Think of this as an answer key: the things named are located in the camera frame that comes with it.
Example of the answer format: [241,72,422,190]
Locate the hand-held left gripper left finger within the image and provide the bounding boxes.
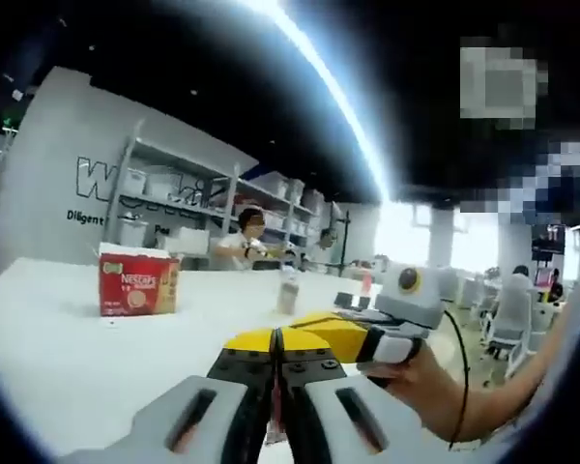
[62,327,276,464]

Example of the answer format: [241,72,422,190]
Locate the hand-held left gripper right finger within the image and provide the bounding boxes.
[276,327,460,464]

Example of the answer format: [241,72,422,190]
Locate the clear plastic cup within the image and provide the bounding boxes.
[276,268,302,316]

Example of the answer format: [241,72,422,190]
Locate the red coffee box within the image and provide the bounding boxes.
[98,243,182,319]

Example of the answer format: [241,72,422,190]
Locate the person's right hand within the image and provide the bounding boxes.
[361,344,450,427]

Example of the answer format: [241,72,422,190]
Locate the black phone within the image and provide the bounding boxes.
[333,290,372,311]

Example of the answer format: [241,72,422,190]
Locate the black monitor stand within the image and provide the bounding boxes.
[325,211,355,280]

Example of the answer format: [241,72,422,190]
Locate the grey metal shelf rack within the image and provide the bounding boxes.
[102,119,331,273]

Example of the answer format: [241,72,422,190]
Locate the row of white storage bins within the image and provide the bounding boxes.
[119,165,321,253]

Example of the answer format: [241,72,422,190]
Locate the ceiling light strip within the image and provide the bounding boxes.
[269,0,403,205]

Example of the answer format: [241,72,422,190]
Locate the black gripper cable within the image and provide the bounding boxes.
[443,307,471,451]

